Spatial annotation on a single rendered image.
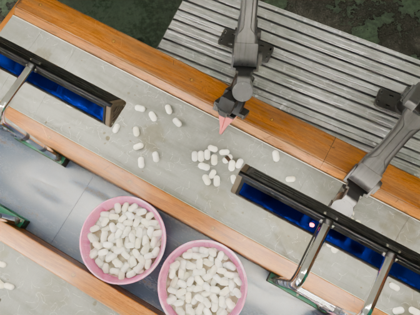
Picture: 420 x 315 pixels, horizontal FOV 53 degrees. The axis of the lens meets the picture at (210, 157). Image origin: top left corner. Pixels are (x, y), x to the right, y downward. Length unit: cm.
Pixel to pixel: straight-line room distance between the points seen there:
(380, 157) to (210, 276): 60
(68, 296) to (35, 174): 44
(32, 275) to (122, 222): 31
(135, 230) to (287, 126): 59
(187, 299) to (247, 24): 81
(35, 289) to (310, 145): 96
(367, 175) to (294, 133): 30
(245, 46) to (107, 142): 56
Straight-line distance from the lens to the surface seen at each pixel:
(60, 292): 142
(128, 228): 137
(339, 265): 137
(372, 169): 120
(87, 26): 162
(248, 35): 121
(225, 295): 134
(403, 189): 144
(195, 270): 133
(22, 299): 147
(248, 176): 98
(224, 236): 131
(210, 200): 135
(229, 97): 119
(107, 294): 135
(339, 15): 256
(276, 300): 141
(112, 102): 107
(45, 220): 152
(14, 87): 116
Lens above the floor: 207
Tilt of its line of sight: 75 degrees down
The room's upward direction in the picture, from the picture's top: 7 degrees counter-clockwise
